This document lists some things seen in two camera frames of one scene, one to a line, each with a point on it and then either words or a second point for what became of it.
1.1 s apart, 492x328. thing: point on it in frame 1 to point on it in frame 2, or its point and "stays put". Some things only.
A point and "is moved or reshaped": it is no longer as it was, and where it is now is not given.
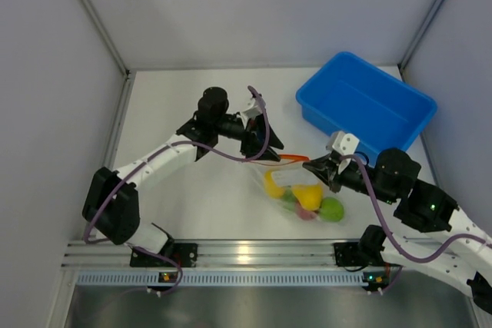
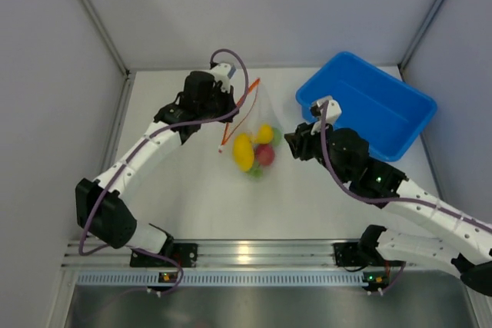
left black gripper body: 248,141 to 220,103
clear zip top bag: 297,191 is moved or reshaped
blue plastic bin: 377,110 stays put
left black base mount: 185,254 stays put
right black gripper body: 353,177 to 309,146
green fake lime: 331,210 to 256,173
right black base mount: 349,254 stays put
